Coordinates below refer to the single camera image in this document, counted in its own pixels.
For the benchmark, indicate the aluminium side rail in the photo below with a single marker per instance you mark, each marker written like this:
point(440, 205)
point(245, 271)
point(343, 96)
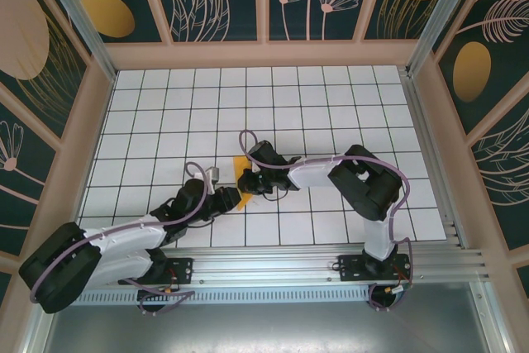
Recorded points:
point(421, 130)

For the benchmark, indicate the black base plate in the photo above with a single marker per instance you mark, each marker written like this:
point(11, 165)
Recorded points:
point(182, 270)
point(351, 268)

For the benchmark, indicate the orange square paper sheet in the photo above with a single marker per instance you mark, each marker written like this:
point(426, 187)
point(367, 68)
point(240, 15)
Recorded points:
point(240, 169)

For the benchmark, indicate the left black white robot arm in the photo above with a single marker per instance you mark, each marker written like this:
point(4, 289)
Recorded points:
point(62, 266)

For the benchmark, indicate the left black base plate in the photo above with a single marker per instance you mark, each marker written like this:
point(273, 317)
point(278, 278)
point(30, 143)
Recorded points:
point(182, 270)

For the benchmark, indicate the aluminium frame post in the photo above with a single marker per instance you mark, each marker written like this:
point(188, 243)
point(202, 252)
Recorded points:
point(78, 18)
point(438, 14)

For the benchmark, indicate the grey metal sheet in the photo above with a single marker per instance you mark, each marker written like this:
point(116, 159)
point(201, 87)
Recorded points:
point(264, 328)

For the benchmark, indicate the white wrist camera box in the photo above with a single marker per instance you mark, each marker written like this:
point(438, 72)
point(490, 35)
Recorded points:
point(255, 167)
point(213, 175)

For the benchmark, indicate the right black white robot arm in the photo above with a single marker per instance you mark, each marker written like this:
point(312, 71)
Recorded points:
point(363, 187)

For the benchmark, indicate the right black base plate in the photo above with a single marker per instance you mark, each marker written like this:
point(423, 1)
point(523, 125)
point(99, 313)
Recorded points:
point(351, 268)

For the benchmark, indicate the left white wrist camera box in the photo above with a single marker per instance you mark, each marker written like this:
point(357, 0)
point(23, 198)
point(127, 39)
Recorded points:
point(213, 175)

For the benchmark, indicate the aluminium frame profile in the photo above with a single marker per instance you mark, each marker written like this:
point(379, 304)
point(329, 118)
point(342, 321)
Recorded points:
point(489, 320)
point(35, 336)

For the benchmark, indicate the long aluminium mounting rail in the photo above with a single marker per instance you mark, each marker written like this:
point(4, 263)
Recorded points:
point(264, 266)

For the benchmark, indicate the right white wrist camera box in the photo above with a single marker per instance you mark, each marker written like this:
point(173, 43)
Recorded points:
point(255, 167)

